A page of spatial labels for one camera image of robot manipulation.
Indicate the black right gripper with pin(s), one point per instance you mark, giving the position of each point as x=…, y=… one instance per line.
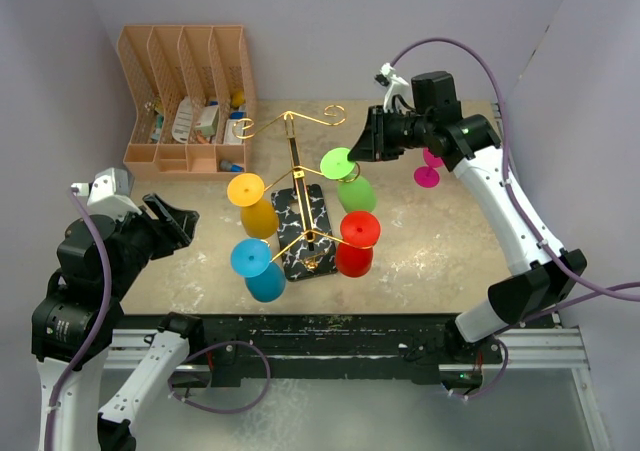
x=372, y=145

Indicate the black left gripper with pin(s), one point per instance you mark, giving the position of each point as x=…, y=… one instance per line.
x=182, y=223

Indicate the green plastic wine glass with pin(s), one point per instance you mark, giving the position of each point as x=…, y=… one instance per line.
x=354, y=191

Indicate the pink plastic wine glass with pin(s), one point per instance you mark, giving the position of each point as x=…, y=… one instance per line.
x=427, y=176

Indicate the orange plastic wine glass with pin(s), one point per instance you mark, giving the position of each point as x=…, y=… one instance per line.
x=257, y=214

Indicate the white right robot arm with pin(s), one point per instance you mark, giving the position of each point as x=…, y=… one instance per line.
x=425, y=113

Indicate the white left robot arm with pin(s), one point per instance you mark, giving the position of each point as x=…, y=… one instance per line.
x=100, y=258

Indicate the red plastic wine glass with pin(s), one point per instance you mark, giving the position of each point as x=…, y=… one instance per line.
x=360, y=232

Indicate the blue plastic wine glass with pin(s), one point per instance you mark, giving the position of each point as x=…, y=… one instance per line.
x=252, y=260

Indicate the grey blue small bottle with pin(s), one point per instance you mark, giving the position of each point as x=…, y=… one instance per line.
x=230, y=167

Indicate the white printed label packet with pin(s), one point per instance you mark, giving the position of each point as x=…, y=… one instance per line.
x=181, y=127

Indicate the white blue labelled box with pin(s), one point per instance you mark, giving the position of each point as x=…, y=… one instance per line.
x=234, y=128

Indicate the white red medicine box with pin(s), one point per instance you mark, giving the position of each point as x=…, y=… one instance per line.
x=207, y=123

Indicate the yellow round object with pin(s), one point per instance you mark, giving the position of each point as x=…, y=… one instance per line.
x=238, y=99

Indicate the peach plastic desk organizer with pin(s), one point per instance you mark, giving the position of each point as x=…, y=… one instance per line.
x=163, y=64

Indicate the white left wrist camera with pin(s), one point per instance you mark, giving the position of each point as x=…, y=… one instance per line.
x=109, y=194

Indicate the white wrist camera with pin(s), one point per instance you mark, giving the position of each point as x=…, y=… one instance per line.
x=109, y=194
x=393, y=84

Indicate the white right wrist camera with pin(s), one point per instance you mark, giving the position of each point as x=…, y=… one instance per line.
x=393, y=84

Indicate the gold wire glass rack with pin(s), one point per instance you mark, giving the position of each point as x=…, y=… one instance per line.
x=307, y=247

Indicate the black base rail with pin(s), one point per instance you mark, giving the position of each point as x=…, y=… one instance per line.
x=410, y=347

